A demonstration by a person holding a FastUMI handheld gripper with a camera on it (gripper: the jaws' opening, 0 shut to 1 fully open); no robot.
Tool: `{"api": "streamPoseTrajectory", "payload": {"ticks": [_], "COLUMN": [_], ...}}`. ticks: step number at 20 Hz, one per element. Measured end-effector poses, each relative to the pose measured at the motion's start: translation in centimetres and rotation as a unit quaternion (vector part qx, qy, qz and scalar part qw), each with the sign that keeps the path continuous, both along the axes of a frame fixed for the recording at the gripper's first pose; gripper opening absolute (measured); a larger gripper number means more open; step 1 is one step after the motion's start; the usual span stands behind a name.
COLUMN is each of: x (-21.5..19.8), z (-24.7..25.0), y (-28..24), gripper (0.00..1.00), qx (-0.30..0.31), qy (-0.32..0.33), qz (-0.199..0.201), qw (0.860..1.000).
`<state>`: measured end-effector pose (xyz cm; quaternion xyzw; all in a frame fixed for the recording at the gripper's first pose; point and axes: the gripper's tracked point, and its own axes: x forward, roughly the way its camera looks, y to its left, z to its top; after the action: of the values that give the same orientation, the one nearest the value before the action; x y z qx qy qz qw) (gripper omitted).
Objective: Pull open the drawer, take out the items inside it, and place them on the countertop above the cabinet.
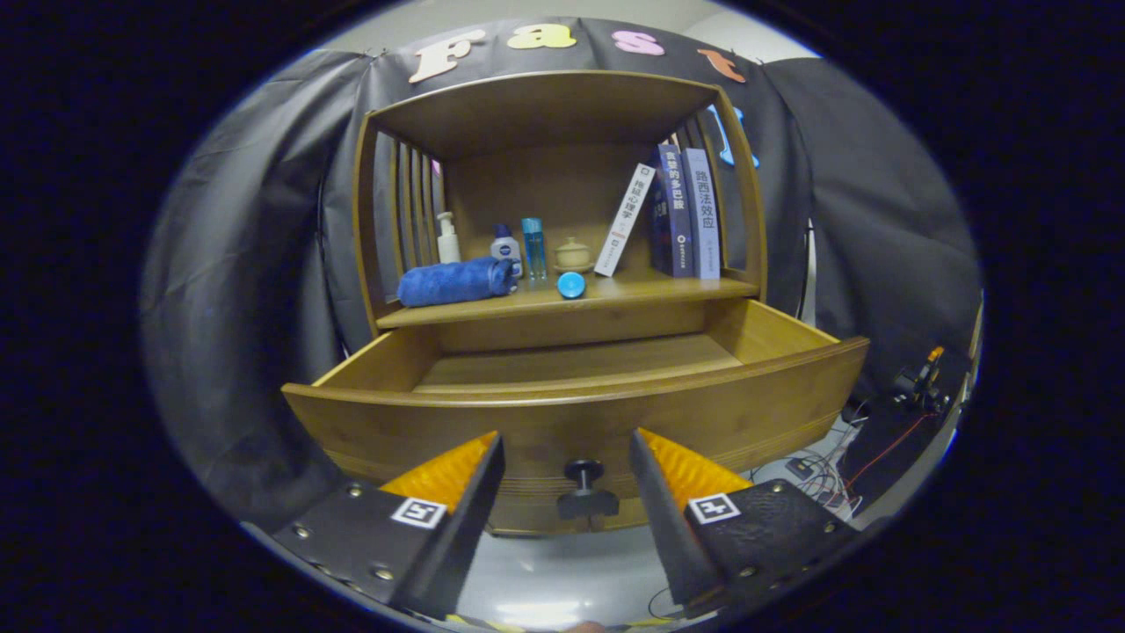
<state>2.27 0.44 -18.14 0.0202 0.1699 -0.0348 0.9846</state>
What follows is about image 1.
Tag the small blue container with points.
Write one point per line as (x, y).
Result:
(571, 285)

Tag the wooden countertop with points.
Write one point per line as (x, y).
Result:
(633, 286)

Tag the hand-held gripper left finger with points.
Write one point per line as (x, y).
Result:
(466, 536)

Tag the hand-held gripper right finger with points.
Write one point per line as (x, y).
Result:
(672, 527)

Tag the small white bottle blue cap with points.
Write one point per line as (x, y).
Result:
(506, 248)

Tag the small black box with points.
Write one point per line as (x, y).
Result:
(798, 468)

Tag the wooden cabinet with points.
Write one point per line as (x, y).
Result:
(545, 110)

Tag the dark blue book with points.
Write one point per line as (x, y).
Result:
(677, 220)

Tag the light purple book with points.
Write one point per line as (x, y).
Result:
(703, 220)

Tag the clear blue bottle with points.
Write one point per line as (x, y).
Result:
(533, 251)

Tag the white pump bottle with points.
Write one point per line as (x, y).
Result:
(448, 248)

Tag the black mat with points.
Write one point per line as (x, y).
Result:
(879, 422)

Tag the wooden drawer with black knob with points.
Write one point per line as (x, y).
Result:
(422, 431)

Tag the rolled blue towel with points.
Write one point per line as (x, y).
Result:
(453, 283)

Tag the black and orange device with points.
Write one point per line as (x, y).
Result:
(918, 382)

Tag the beige lidded tea cup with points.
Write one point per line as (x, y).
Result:
(573, 255)

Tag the white book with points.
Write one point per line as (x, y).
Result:
(624, 220)

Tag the yellow black floor tape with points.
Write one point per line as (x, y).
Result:
(492, 626)

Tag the black backdrop cloth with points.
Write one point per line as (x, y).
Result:
(246, 264)

